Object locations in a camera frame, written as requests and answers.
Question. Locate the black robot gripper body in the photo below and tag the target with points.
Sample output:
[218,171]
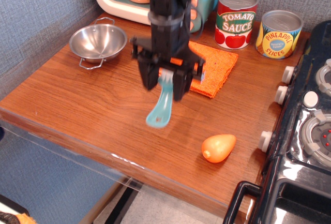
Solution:
[168,46]

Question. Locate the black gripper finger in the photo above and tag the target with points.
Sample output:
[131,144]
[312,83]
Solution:
[181,84]
[149,72]

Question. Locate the teal dish brush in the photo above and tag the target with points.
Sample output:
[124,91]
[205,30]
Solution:
[160,116]

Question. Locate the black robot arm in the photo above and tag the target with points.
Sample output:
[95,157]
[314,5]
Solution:
[170,8]

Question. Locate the orange folded cloth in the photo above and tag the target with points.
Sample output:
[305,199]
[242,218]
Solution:
[216,70]

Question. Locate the orange plastic toy carrot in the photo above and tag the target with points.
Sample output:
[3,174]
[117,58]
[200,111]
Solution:
[217,148]

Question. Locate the tomato sauce can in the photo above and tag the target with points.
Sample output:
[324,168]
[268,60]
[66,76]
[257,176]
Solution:
[234,23]

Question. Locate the pineapple slices can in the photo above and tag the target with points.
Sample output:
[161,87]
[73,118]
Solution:
[278,34]

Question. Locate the black toy stove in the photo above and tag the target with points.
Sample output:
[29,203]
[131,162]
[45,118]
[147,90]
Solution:
[295,185]

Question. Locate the steel bowl with handles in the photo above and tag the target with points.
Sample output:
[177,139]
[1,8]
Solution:
[98,43]

